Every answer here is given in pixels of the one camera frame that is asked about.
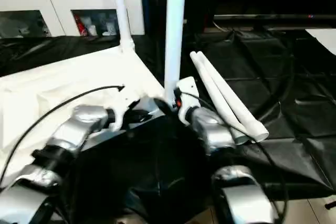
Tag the white flat board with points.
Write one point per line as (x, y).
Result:
(324, 40)

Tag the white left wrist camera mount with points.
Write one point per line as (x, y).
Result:
(123, 103)

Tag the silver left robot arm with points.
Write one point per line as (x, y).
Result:
(65, 129)

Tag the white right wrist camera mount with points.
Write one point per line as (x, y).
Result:
(187, 90)

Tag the black plastic mat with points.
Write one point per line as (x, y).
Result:
(288, 90)

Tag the red white bottle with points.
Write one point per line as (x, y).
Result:
(80, 26)

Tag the white plastic table top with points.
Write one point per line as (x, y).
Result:
(65, 85)

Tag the white plastic table leg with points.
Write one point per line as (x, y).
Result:
(231, 95)
(174, 24)
(210, 85)
(122, 11)

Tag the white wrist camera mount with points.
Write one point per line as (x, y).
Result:
(123, 103)
(187, 90)

